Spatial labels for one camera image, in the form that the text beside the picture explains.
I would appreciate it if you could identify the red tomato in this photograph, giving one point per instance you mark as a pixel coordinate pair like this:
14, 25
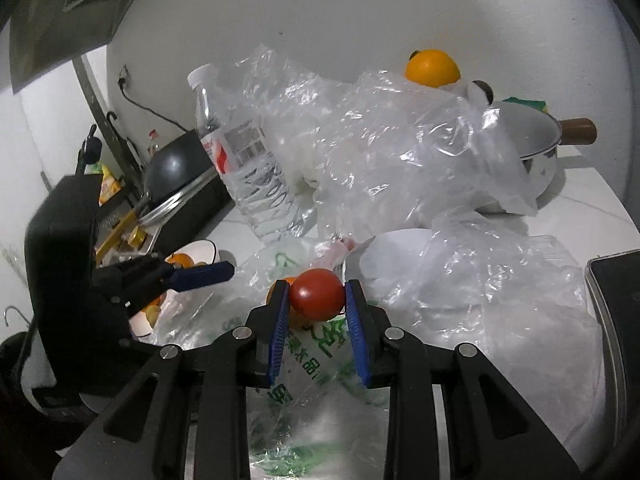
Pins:
317, 300

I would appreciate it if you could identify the brass stove knob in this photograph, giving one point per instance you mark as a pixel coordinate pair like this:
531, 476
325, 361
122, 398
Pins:
136, 238

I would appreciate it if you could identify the orange with green leaf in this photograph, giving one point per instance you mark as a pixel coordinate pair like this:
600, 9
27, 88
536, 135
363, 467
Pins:
432, 69

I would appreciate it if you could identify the green sponge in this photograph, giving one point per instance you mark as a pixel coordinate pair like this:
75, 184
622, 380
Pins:
525, 104

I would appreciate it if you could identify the black wok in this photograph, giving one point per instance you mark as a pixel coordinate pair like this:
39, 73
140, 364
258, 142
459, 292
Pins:
175, 165

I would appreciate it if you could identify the dark flat appliance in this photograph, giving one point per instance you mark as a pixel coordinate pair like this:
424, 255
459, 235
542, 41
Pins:
617, 310

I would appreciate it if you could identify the black hanging hook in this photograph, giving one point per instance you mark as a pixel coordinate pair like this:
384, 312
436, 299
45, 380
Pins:
114, 132

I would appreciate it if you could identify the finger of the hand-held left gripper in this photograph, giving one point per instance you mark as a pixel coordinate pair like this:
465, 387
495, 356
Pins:
202, 275
142, 297

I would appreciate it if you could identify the red capped bottle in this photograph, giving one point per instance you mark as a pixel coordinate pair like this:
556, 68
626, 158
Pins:
153, 144

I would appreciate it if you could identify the crumpled clear plastic bag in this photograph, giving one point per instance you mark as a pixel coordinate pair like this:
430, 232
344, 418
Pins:
410, 160

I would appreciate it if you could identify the white wall outlet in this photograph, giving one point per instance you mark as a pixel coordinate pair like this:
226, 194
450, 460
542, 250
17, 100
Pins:
123, 75

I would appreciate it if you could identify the metal hook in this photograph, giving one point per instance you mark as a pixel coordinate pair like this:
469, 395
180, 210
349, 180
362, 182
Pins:
12, 310

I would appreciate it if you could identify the yellow packet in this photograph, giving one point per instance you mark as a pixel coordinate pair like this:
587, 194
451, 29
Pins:
109, 185

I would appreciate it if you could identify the small yellow round fruit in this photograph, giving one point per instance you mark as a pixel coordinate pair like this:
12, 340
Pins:
151, 316

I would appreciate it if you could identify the green printed plastic bag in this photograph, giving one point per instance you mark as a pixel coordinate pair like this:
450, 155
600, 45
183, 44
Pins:
320, 355

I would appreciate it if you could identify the white enamel bowl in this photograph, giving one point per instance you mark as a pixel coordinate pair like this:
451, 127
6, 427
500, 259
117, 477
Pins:
204, 249

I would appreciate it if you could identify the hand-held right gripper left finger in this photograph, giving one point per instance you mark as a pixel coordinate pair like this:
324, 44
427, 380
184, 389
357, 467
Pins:
278, 334

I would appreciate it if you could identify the black hanging utensil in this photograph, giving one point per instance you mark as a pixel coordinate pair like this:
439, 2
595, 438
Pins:
90, 147

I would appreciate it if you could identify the grey range hood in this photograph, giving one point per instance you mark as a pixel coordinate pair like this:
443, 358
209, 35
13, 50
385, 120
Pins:
60, 25

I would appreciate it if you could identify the large clear plastic bag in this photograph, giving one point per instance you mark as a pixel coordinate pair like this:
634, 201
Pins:
490, 290

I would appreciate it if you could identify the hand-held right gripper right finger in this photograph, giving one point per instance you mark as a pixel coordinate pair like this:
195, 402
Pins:
358, 332

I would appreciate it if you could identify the clear plastic water bottle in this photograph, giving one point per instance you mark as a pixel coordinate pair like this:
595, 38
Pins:
250, 180

